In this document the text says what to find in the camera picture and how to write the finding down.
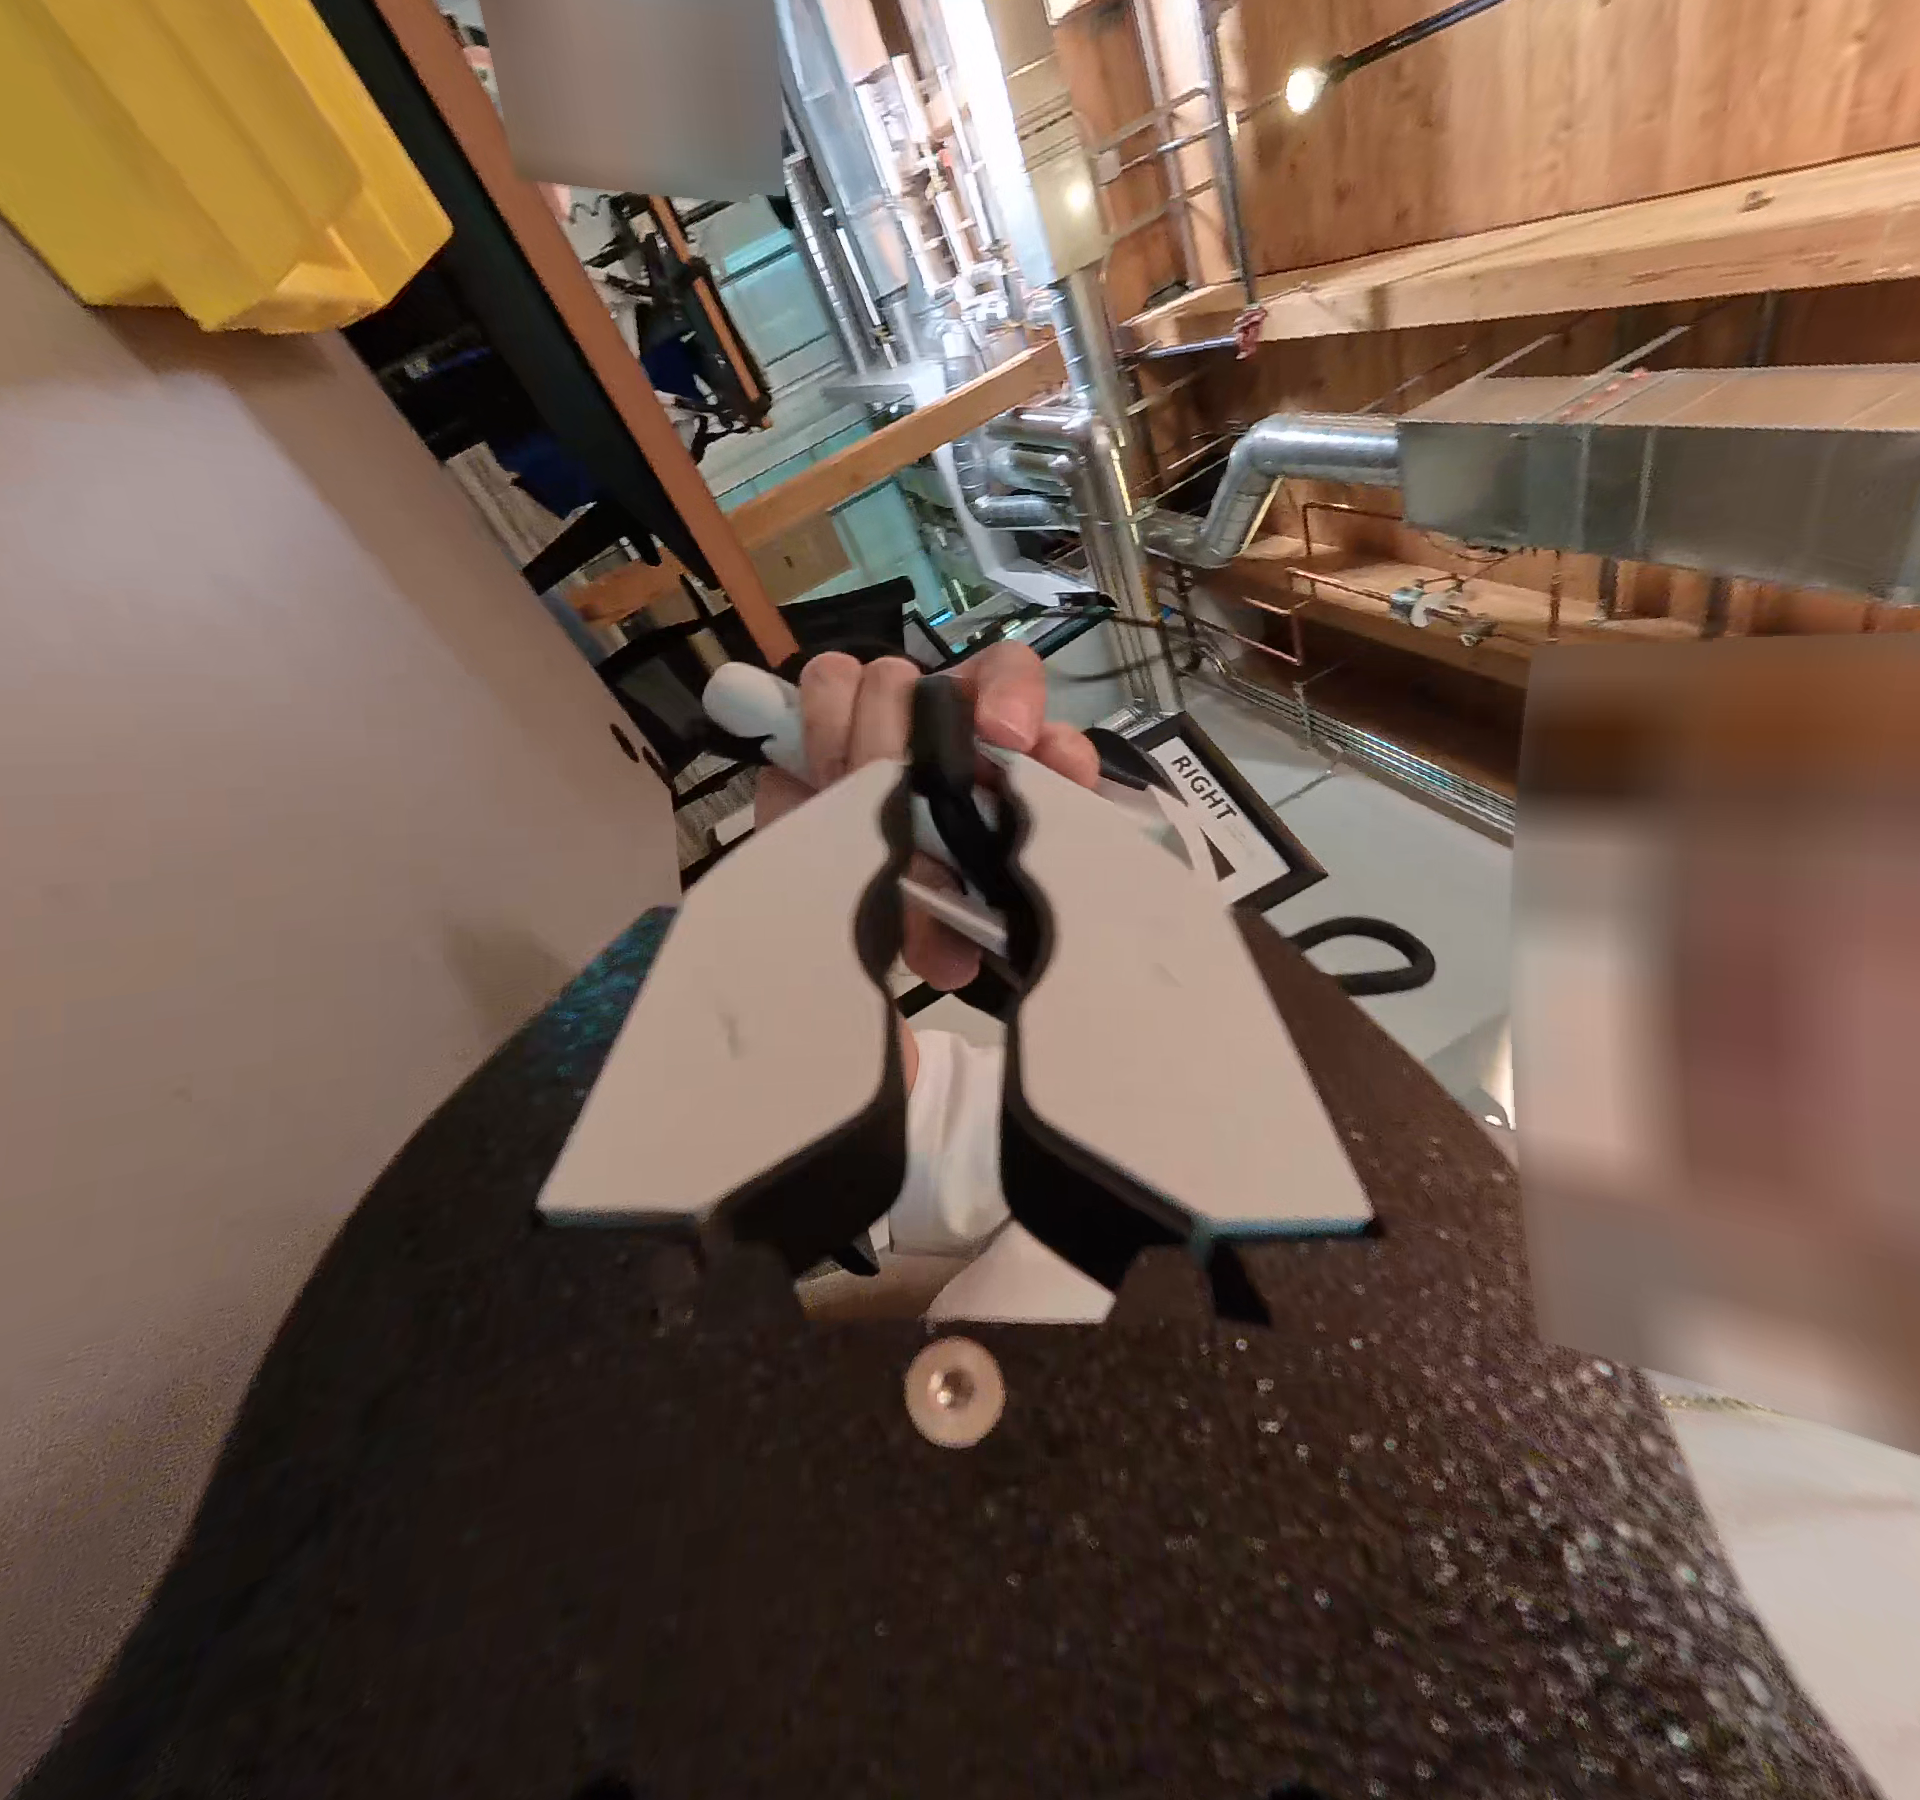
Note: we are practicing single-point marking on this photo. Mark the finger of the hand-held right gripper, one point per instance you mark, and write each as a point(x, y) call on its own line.
point(954, 919)

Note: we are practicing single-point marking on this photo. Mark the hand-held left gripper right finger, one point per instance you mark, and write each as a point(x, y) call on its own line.
point(1186, 1067)

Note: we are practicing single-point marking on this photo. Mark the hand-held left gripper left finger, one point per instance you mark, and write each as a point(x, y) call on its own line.
point(735, 1067)

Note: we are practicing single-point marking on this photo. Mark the yellow plastic bin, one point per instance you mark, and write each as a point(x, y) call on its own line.
point(179, 90)

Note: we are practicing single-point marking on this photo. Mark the person's right hand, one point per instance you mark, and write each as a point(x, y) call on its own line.
point(871, 721)

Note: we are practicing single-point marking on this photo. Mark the framed marker poster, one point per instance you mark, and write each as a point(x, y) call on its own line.
point(1217, 794)

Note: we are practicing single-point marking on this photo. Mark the grey desk with wooden edge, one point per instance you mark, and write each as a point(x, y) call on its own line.
point(542, 302)

